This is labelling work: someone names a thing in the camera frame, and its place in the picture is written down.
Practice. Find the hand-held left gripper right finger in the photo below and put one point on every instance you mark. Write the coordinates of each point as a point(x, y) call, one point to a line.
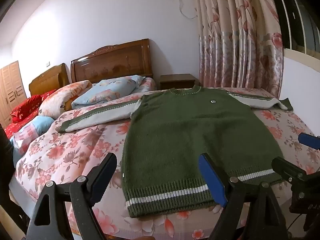
point(212, 177)

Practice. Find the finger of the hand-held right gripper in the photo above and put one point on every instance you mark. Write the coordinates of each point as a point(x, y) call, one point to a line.
point(308, 141)
point(287, 168)

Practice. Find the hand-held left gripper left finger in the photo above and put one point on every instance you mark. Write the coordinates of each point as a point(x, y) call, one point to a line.
point(105, 173)

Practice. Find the green knitted sweater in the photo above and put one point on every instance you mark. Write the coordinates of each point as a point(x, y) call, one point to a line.
point(187, 135)

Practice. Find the pink floral bed sheet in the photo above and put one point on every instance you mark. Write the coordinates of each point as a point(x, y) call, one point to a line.
point(75, 150)

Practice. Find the light blue floral pillow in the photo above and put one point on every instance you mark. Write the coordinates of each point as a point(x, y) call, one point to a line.
point(107, 92)

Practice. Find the light blue checked pillow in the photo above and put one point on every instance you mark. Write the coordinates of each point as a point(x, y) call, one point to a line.
point(32, 130)

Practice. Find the pink floral pillow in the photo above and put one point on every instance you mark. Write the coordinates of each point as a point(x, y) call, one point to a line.
point(60, 100)

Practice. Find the dark cloth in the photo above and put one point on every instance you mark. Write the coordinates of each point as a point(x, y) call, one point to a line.
point(5, 180)

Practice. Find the wooden nightstand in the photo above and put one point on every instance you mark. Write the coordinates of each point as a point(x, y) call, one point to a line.
point(177, 81)

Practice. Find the red blanket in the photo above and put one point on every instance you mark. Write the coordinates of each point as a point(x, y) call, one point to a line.
point(25, 107)

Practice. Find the small wooden headboard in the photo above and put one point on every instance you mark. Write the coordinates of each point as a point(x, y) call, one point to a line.
point(50, 80)

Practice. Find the large wooden headboard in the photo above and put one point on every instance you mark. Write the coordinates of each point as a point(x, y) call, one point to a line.
point(112, 62)

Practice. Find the pink floral curtain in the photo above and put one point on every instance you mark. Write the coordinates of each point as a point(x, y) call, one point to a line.
point(235, 42)

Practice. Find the barred window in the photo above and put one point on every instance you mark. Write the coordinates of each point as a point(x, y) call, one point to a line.
point(300, 17)

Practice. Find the light wooden wardrobe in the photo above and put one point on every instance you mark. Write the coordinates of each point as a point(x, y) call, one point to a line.
point(10, 90)

